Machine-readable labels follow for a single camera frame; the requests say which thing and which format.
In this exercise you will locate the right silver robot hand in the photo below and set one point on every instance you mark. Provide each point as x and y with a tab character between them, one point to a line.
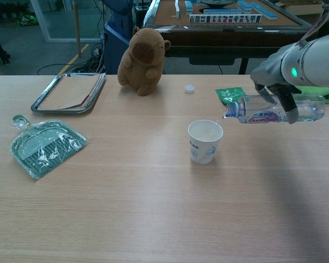
268	71

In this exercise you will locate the green dustpan in plastic wrap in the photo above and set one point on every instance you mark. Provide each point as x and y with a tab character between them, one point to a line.
44	148

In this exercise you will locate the brown capybara plush toy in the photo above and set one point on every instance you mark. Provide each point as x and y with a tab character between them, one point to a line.
142	63

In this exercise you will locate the grey metal tray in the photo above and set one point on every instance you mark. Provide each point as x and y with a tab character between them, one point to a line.
57	111

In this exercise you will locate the green sachet packet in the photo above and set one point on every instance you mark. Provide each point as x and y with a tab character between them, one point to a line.
227	94

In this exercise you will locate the brown spiral notebook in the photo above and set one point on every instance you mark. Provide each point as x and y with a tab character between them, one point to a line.
68	93

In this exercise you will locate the wooden pole frame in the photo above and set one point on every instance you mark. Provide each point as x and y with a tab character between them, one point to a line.
77	27

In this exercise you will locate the cardboard box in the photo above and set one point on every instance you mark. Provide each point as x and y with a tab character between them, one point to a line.
304	8

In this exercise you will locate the blue mahjong tile row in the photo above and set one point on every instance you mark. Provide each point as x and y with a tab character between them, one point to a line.
222	11

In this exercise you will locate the transparent plastic water bottle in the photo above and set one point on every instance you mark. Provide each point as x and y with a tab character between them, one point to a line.
252	109

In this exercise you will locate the white bottle cap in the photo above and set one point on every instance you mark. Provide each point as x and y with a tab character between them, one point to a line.
189	88

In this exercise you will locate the white paper cup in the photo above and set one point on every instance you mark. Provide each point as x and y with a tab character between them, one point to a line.
203	153

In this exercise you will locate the white mahjong tile row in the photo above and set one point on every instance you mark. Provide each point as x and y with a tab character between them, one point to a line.
224	19

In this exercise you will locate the blue machine base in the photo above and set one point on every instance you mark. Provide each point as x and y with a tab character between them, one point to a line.
113	41

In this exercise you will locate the dark wooden mahjong table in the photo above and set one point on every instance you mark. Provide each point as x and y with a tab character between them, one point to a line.
222	41

